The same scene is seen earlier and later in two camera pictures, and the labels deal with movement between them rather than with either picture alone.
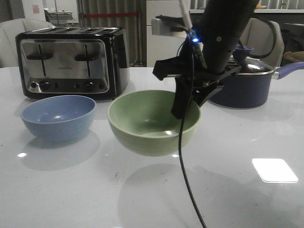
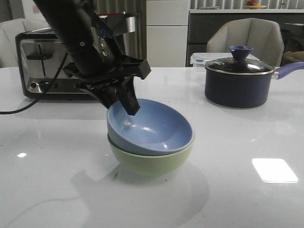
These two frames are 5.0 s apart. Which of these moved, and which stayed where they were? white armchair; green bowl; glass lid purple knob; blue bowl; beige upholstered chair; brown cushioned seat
Moved: blue bowl; green bowl
Stayed: white armchair; brown cushioned seat; beige upholstered chair; glass lid purple knob
